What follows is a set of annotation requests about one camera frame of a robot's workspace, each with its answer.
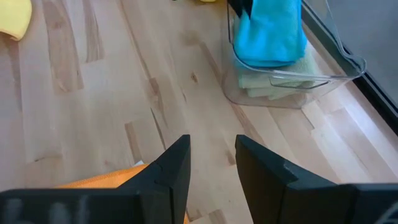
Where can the blue microfiber towel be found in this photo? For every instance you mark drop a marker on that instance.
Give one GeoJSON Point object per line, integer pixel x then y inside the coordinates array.
{"type": "Point", "coordinates": [270, 34]}

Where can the green microfiber towel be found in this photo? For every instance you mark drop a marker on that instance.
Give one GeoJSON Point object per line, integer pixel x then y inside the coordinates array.
{"type": "Point", "coordinates": [264, 85]}

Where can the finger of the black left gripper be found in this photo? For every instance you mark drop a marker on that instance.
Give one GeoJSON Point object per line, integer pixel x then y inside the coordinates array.
{"type": "Point", "coordinates": [249, 5]}
{"type": "Point", "coordinates": [237, 6]}

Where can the orange microfiber towel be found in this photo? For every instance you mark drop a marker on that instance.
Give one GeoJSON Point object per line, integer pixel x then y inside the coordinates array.
{"type": "Point", "coordinates": [109, 180]}

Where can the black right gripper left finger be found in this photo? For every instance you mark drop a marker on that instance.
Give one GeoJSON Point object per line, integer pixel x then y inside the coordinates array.
{"type": "Point", "coordinates": [124, 208]}

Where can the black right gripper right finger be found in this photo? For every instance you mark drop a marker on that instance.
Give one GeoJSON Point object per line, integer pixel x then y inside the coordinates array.
{"type": "Point", "coordinates": [295, 205]}

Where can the yellow microfiber towel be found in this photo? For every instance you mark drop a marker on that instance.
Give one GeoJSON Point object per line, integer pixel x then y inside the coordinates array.
{"type": "Point", "coordinates": [207, 1]}
{"type": "Point", "coordinates": [12, 15]}

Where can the clear plastic bin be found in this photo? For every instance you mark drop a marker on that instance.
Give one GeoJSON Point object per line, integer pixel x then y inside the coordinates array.
{"type": "Point", "coordinates": [342, 62]}

